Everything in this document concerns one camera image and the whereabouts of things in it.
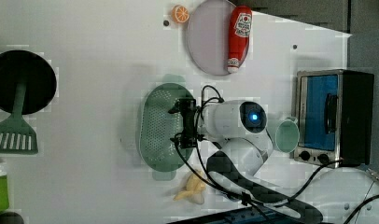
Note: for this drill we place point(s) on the mint green mug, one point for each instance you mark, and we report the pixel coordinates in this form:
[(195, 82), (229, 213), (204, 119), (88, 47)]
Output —
[(285, 133)]

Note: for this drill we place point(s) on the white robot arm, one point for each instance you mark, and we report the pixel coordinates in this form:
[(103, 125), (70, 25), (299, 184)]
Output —
[(247, 137)]

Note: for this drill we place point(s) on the grey round plate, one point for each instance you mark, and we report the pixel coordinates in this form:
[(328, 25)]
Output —
[(207, 36)]

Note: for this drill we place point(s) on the dark round object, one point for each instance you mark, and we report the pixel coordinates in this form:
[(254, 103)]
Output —
[(11, 218)]

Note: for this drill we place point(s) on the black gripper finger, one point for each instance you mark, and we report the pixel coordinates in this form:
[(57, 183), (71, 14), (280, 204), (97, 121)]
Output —
[(174, 110), (176, 139)]

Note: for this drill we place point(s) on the orange slice toy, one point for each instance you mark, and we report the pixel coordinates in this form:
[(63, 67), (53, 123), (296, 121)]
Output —
[(180, 14)]

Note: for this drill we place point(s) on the black frying pan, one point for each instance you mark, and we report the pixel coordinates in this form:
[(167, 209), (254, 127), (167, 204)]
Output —
[(31, 70)]

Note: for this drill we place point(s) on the green oval plastic strainer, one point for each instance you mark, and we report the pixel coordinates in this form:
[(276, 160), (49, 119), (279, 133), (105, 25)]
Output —
[(156, 127)]

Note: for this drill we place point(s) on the red ketchup bottle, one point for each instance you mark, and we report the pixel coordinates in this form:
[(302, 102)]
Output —
[(239, 33)]

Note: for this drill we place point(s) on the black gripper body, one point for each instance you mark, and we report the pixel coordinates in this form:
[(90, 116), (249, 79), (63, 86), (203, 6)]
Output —
[(187, 109)]

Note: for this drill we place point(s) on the silver toaster oven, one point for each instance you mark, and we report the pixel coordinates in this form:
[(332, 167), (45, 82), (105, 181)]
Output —
[(334, 108)]

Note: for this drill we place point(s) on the peeled banana toy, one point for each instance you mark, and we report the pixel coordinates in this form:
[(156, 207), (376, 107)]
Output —
[(193, 190)]

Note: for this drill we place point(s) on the green slotted spatula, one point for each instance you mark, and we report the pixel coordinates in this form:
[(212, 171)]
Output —
[(16, 135)]

